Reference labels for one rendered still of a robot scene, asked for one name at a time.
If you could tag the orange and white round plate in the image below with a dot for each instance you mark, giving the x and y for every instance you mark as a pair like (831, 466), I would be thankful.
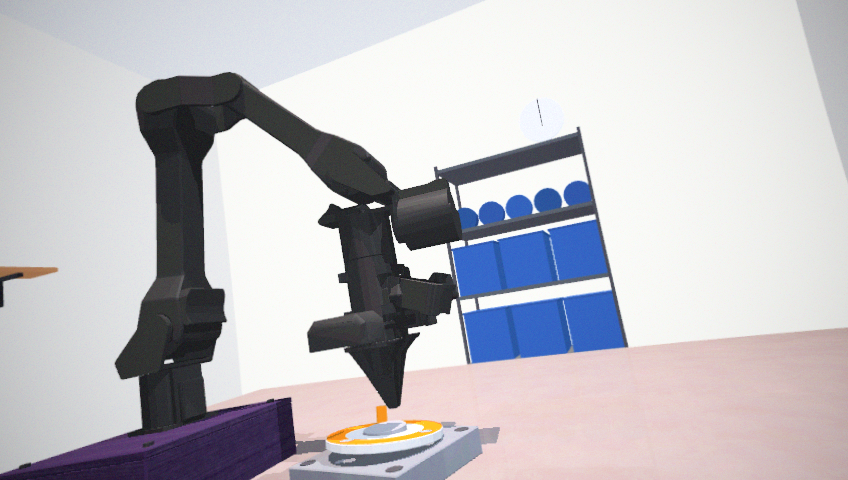
(352, 441)

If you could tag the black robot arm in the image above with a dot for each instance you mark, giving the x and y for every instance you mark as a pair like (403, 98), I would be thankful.
(181, 316)

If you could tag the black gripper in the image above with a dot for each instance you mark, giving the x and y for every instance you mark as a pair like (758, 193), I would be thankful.
(377, 334)

